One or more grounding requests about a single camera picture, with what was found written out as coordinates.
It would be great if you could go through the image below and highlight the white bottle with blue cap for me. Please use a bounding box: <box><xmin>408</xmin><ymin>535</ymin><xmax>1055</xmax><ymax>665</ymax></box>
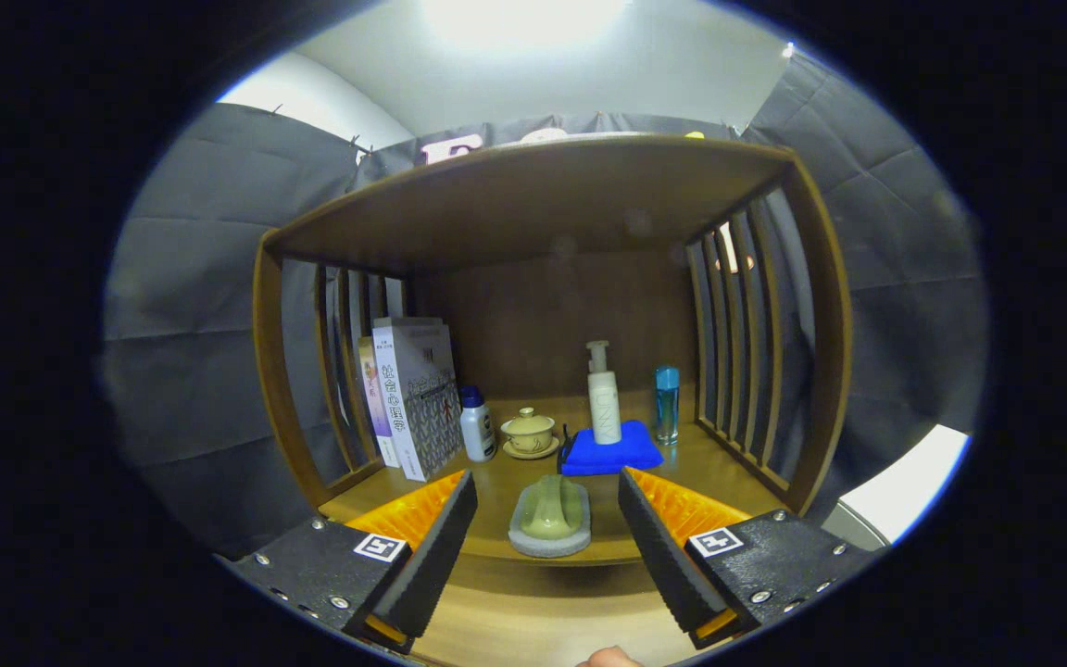
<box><xmin>458</xmin><ymin>385</ymin><xmax>498</xmax><ymax>463</ymax></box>

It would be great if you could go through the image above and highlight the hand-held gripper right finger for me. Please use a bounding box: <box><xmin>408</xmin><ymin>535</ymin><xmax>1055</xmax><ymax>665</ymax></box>
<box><xmin>617</xmin><ymin>466</ymin><xmax>888</xmax><ymax>651</ymax></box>

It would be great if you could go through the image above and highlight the white pump bottle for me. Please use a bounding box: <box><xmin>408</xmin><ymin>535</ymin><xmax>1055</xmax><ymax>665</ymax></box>
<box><xmin>585</xmin><ymin>340</ymin><xmax>623</xmax><ymax>446</ymax></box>

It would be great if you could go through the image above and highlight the thin purple book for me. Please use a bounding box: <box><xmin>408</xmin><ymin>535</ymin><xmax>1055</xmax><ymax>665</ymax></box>
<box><xmin>357</xmin><ymin>335</ymin><xmax>402</xmax><ymax>469</ymax></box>

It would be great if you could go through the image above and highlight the black backdrop cloth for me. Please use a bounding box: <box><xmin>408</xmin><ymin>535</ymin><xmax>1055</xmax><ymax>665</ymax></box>
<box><xmin>103</xmin><ymin>46</ymin><xmax>993</xmax><ymax>561</ymax></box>

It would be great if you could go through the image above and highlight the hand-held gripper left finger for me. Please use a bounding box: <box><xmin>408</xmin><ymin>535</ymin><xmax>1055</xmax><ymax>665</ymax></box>
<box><xmin>219</xmin><ymin>468</ymin><xmax>479</xmax><ymax>656</ymax></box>

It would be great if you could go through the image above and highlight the clear blue bottle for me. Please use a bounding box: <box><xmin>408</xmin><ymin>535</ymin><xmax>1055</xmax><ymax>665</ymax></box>
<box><xmin>654</xmin><ymin>365</ymin><xmax>682</xmax><ymax>446</ymax></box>

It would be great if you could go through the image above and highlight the wooden countertop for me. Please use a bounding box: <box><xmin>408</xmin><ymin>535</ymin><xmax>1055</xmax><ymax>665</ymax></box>
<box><xmin>319</xmin><ymin>389</ymin><xmax>789</xmax><ymax>566</ymax></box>

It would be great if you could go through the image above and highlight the thick white book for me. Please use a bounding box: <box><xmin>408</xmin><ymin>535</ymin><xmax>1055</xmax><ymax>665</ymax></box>
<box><xmin>371</xmin><ymin>317</ymin><xmax>465</xmax><ymax>483</ymax></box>

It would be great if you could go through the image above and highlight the green scrub brush grey sponge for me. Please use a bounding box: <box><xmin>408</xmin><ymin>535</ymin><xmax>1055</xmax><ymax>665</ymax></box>
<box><xmin>508</xmin><ymin>474</ymin><xmax>592</xmax><ymax>559</ymax></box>

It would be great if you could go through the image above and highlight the folded blue cloth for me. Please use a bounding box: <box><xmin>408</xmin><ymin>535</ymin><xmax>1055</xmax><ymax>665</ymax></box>
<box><xmin>559</xmin><ymin>420</ymin><xmax>665</xmax><ymax>477</ymax></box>

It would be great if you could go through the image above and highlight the brown wooden cabinet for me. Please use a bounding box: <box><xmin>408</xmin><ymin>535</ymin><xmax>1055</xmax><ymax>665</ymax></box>
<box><xmin>253</xmin><ymin>132</ymin><xmax>854</xmax><ymax>566</ymax></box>

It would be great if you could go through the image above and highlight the yellow lidded tea cup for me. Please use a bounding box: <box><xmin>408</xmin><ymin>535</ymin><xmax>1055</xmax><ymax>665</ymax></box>
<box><xmin>499</xmin><ymin>407</ymin><xmax>560</xmax><ymax>460</ymax></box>

